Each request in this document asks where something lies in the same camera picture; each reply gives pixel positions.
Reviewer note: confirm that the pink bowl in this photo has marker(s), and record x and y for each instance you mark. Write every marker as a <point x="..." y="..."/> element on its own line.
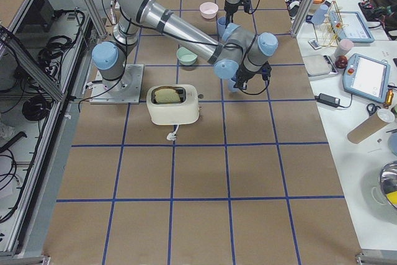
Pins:
<point x="208" y="10"/>

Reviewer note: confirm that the light blue plastic bottle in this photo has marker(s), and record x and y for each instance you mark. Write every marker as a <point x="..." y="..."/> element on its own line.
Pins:
<point x="319" y="15"/>

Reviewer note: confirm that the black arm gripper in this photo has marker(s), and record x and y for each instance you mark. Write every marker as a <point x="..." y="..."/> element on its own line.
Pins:
<point x="242" y="77"/>

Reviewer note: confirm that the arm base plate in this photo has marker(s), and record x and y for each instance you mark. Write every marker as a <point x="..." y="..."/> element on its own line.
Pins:
<point x="125" y="91"/>

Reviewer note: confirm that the cream toaster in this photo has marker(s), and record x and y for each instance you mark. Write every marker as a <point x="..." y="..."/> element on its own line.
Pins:
<point x="184" y="112"/>

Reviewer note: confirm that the toast slice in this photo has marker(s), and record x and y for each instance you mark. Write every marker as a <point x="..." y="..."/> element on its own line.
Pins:
<point x="166" y="96"/>

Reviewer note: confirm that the teach pendant tablet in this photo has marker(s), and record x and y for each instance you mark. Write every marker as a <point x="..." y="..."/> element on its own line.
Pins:
<point x="350" y="25"/>
<point x="366" y="77"/>

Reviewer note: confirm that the green bowl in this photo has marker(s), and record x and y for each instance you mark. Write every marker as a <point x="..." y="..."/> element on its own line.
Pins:
<point x="186" y="57"/>

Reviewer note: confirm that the metal mixing bowl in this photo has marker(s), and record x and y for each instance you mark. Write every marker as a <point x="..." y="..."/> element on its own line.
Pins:
<point x="387" y="183"/>

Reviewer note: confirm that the cardboard tube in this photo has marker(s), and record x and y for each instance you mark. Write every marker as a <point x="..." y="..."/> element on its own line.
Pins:
<point x="370" y="126"/>

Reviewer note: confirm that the blue cup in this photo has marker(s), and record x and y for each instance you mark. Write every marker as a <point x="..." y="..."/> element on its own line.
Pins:
<point x="221" y="24"/>
<point x="232" y="85"/>

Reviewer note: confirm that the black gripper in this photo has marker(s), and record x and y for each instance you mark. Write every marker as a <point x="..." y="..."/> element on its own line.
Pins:
<point x="230" y="9"/>

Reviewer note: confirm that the teach pendant tablet near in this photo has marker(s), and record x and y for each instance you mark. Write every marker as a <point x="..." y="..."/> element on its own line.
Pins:
<point x="366" y="77"/>

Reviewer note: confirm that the black power adapter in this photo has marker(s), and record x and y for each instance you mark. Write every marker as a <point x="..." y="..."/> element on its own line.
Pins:
<point x="328" y="100"/>

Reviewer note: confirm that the teach pendant tablet far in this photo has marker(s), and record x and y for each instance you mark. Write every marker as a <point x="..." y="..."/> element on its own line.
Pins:
<point x="350" y="25"/>

